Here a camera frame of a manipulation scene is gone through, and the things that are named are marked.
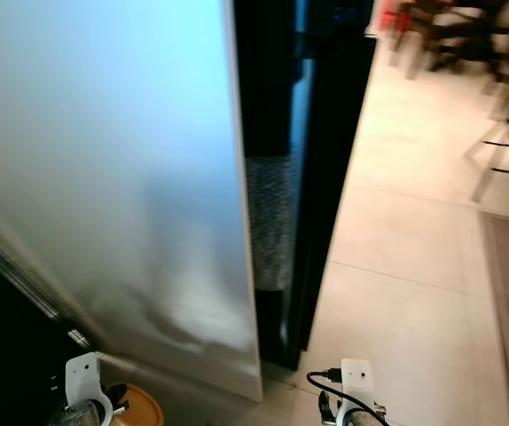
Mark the orange lidded plastic tub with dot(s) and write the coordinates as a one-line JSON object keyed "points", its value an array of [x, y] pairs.
{"points": [[139, 408]]}

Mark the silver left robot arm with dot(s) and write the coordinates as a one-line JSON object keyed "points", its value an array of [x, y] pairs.
{"points": [[82, 417]]}

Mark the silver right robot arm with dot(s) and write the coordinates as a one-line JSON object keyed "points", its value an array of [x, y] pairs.
{"points": [[365, 417]]}

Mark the white fridge door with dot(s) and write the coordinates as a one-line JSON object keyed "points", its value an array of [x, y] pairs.
{"points": [[104, 160]]}

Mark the black fridge body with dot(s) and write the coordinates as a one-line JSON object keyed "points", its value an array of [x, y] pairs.
{"points": [[325, 133]]}

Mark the dark cabinet with ribbed edge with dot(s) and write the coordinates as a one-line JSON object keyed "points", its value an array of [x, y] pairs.
{"points": [[15, 346]]}

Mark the dark wooden chair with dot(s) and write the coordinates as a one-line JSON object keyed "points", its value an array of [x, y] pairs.
{"points": [[458, 35]]}

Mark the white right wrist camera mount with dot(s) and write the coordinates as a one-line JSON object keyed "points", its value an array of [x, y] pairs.
{"points": [[357, 379]]}

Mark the white metal frame stand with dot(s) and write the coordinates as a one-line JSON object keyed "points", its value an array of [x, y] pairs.
{"points": [[498, 146]]}

